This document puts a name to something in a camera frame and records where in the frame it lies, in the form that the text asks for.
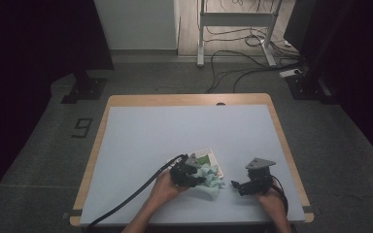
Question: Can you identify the left hand-held gripper black cable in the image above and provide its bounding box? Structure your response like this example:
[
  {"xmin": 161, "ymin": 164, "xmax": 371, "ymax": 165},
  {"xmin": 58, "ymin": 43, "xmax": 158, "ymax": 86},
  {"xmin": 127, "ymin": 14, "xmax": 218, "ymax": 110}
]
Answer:
[{"xmin": 85, "ymin": 153, "xmax": 189, "ymax": 231}]

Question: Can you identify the right hand-held gripper black cable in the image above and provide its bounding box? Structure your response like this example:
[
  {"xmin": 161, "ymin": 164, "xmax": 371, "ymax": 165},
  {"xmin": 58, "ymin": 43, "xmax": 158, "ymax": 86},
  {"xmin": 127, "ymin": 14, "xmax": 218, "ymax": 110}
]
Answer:
[{"xmin": 270, "ymin": 174, "xmax": 289, "ymax": 217}]

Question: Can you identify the wooden table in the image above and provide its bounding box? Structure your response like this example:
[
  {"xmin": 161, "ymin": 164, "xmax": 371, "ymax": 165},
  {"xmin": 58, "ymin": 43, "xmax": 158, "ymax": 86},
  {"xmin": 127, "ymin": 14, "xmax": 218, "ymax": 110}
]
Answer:
[{"xmin": 69, "ymin": 92, "xmax": 315, "ymax": 227}]

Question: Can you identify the white metal desk frame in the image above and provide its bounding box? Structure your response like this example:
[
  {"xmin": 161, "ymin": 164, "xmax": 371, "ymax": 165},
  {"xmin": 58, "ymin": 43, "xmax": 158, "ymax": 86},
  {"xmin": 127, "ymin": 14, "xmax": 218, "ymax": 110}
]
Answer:
[{"xmin": 196, "ymin": 0, "xmax": 285, "ymax": 68}]

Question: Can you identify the light grey table mat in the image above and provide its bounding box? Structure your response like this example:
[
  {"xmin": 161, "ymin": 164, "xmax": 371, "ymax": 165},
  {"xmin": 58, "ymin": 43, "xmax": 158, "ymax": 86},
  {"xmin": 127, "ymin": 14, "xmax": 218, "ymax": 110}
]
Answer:
[{"xmin": 79, "ymin": 104, "xmax": 306, "ymax": 226}]

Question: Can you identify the white caterpillar picture book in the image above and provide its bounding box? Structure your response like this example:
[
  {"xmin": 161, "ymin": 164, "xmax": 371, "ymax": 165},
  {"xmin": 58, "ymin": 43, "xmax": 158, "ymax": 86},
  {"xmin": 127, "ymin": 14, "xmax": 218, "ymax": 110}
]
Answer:
[{"xmin": 186, "ymin": 148, "xmax": 225, "ymax": 180}]

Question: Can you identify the white power strip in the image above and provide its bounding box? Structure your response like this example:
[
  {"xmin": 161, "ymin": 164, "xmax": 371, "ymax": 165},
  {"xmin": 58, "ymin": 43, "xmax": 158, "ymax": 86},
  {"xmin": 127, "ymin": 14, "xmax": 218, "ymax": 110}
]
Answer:
[{"xmin": 279, "ymin": 68, "xmax": 303, "ymax": 80}]

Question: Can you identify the black tape strip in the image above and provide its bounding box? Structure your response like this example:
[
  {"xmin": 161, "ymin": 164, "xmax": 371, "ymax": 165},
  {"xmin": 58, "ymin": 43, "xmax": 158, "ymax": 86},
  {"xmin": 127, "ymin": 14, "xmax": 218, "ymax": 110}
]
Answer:
[
  {"xmin": 62, "ymin": 209, "xmax": 84, "ymax": 219},
  {"xmin": 302, "ymin": 205, "xmax": 322, "ymax": 214}
]

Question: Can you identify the person's left hand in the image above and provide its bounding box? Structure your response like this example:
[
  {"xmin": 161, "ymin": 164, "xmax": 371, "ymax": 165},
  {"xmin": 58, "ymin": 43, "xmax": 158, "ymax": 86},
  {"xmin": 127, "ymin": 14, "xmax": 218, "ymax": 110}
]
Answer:
[{"xmin": 149, "ymin": 169, "xmax": 189, "ymax": 208}]

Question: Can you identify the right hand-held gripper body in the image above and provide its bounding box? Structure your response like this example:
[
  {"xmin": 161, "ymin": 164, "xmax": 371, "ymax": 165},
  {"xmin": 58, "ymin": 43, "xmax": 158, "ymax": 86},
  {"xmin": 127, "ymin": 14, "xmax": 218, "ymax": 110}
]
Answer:
[{"xmin": 245, "ymin": 157, "xmax": 277, "ymax": 196}]

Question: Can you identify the dark curtain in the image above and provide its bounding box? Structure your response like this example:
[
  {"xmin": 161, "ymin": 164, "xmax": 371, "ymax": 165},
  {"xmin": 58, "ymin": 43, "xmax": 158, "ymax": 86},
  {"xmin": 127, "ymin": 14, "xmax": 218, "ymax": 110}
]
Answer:
[
  {"xmin": 285, "ymin": 0, "xmax": 373, "ymax": 169},
  {"xmin": 0, "ymin": 0, "xmax": 115, "ymax": 215}
]

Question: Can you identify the tangle of black floor cables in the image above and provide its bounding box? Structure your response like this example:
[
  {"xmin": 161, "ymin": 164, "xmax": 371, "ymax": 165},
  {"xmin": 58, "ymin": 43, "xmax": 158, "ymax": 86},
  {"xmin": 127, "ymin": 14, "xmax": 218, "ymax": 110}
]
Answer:
[{"xmin": 203, "ymin": 0, "xmax": 305, "ymax": 95}]

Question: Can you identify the white partition panel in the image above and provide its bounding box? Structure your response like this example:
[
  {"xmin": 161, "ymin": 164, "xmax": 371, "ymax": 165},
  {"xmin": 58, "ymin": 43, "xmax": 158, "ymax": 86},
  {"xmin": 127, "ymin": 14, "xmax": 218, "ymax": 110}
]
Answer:
[{"xmin": 93, "ymin": 0, "xmax": 181, "ymax": 51}]

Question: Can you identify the light green cloth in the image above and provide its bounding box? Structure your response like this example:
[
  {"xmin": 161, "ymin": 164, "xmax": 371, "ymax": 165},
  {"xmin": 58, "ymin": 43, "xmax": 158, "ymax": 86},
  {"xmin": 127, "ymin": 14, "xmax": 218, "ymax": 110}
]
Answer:
[{"xmin": 190, "ymin": 163, "xmax": 226, "ymax": 200}]

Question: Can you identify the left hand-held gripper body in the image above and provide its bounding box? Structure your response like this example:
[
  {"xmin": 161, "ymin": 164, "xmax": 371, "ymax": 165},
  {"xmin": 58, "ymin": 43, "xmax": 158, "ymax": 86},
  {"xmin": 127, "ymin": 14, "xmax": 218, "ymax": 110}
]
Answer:
[{"xmin": 169, "ymin": 153, "xmax": 202, "ymax": 188}]

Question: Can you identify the person's right hand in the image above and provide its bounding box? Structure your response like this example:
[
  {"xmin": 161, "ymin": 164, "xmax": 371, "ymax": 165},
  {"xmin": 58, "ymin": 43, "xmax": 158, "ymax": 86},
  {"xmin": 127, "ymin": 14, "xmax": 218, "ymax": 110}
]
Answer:
[{"xmin": 255, "ymin": 189, "xmax": 288, "ymax": 223}]

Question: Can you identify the hand-held gripper black cable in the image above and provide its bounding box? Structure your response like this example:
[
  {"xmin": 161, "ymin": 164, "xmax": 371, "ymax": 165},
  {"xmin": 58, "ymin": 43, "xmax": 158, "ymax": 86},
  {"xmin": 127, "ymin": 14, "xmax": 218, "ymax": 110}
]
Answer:
[
  {"xmin": 270, "ymin": 174, "xmax": 289, "ymax": 217},
  {"xmin": 85, "ymin": 153, "xmax": 189, "ymax": 231}
]

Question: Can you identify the black stand base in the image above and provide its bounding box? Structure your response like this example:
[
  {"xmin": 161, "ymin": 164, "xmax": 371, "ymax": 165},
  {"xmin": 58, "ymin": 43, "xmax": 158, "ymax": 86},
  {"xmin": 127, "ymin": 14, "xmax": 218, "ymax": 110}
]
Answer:
[
  {"xmin": 286, "ymin": 72, "xmax": 338, "ymax": 105},
  {"xmin": 60, "ymin": 69, "xmax": 109, "ymax": 105}
]

